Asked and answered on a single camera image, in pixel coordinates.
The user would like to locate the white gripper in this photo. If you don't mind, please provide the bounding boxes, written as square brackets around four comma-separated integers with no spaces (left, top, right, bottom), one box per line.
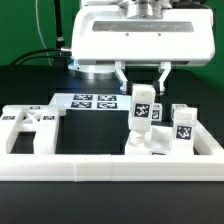
[72,6,215,96]

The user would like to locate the white chair seat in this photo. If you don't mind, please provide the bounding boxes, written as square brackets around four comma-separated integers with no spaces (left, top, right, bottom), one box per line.
[124,124,198,157]

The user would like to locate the white tagged cube left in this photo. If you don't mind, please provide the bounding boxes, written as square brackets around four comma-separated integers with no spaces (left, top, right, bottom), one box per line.
[152,103,163,121]

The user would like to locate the white tagged cube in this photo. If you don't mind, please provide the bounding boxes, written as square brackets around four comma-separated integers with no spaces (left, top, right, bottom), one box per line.
[171,104,188,120]
[152,103,163,121]

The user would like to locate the white marker base sheet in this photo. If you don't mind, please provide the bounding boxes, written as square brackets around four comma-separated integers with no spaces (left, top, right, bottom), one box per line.
[50,93,131,111]

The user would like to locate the white tagged cube right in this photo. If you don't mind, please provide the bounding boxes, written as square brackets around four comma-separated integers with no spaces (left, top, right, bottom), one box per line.
[171,104,188,120]

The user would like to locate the black cable lower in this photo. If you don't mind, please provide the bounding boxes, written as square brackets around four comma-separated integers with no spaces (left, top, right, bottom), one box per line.
[19,54,73,66]

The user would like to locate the black cable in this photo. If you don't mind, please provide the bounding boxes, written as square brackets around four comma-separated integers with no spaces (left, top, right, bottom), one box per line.
[19,54,73,66]
[9,48,73,66]

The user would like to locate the white chair back frame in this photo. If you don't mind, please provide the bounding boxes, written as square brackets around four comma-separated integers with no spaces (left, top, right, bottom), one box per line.
[0,105,66,155]

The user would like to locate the white U-shaped fence frame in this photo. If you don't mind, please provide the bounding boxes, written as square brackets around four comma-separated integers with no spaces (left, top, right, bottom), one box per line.
[0,120,224,182]

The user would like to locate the thin white cable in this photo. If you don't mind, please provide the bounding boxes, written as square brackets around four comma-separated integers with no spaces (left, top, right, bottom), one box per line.
[34,0,54,67]

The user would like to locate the black cable upper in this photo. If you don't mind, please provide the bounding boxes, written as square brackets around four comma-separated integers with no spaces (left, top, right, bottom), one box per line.
[9,48,73,66]

